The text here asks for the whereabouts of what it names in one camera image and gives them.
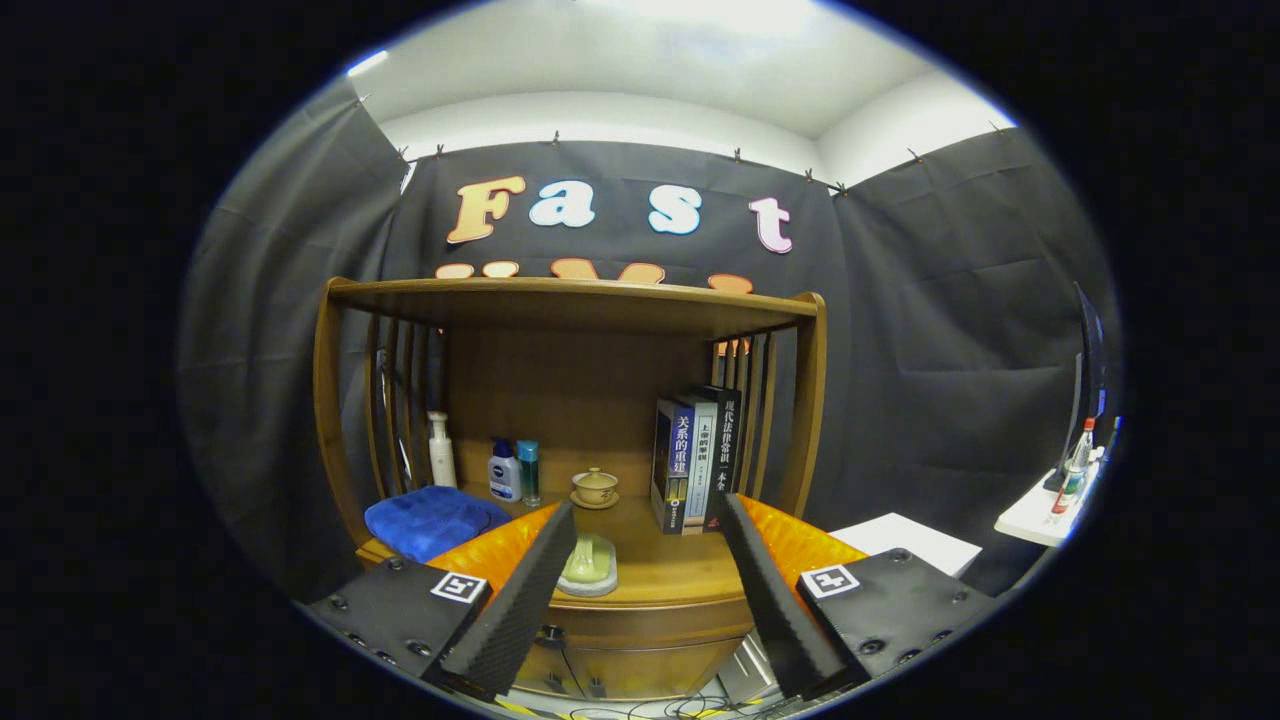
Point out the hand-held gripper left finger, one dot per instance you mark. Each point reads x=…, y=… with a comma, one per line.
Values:
x=520, y=610

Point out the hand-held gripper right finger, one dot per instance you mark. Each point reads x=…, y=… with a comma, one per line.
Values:
x=775, y=610

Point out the wooden drawer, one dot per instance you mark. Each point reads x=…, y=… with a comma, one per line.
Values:
x=660, y=625

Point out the wooden cabinet door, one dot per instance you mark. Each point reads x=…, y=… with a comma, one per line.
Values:
x=660, y=670
x=540, y=665

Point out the wooden countertop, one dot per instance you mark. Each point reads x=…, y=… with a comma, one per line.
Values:
x=660, y=560

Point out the white low cabinet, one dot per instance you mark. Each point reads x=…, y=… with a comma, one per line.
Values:
x=910, y=540

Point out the wooden cabinet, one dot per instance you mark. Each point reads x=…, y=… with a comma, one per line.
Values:
x=560, y=400

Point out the blue towel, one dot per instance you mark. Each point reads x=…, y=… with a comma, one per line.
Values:
x=430, y=520

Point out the white bottle blue cap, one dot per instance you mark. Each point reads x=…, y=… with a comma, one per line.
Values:
x=504, y=475

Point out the teal bottle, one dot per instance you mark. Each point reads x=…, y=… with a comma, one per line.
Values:
x=528, y=470

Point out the beige lidded teacup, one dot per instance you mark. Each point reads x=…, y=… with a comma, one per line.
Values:
x=595, y=488

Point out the white pump bottle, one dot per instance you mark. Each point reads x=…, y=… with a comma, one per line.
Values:
x=442, y=460

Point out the pale grey spine book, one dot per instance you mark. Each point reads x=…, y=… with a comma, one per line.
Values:
x=702, y=455

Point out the black spine book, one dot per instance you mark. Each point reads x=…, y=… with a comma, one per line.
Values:
x=728, y=440

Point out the blue spine book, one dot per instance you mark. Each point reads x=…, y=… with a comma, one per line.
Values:
x=675, y=460

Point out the white side table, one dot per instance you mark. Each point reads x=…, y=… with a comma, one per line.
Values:
x=1035, y=515

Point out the red label water bottle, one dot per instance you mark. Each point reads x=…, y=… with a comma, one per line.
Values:
x=1070, y=480

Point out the computer monitor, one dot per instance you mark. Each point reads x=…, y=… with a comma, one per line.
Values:
x=1088, y=350

